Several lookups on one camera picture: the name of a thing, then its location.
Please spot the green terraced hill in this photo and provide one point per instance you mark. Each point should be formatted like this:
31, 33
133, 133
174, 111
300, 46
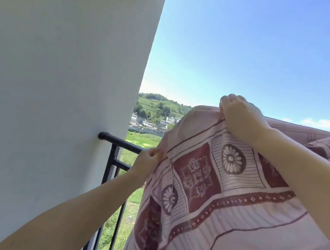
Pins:
160, 106

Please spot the person's right hand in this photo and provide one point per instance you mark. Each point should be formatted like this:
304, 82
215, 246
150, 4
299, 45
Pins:
242, 119

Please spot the black metal balcony railing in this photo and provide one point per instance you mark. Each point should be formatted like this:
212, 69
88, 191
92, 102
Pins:
113, 165

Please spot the person's left thumb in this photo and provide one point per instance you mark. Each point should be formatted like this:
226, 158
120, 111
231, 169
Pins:
159, 156

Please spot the person's right forearm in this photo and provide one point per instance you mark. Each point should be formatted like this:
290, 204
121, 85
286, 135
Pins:
307, 180

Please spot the person's right fingers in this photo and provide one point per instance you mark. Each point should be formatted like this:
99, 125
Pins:
229, 103

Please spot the person's left forearm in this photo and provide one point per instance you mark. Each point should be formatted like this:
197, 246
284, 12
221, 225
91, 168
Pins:
72, 217

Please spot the white village buildings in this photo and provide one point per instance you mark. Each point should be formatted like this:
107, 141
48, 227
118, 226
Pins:
153, 123

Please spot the person's left hand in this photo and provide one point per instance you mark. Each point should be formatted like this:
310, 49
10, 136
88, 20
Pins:
145, 163

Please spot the pink patterned bed sheet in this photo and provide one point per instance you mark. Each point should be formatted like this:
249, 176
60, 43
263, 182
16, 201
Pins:
233, 206

